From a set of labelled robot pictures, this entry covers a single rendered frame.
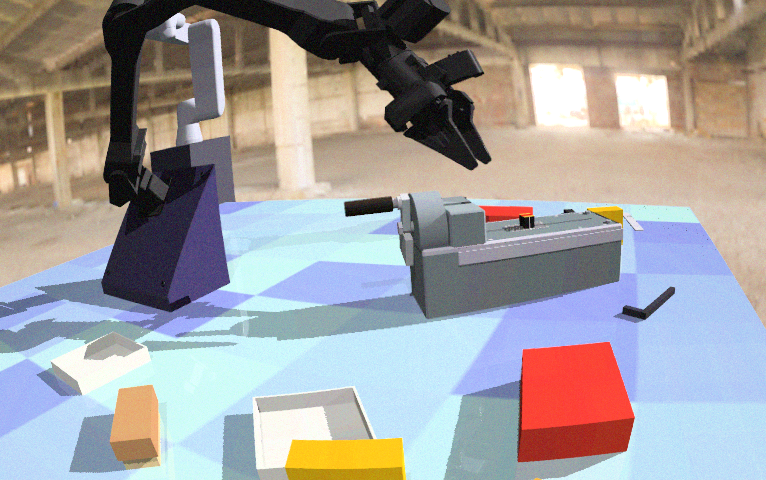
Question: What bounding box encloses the red block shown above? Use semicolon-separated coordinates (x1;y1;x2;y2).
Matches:
518;342;635;462
480;205;533;223

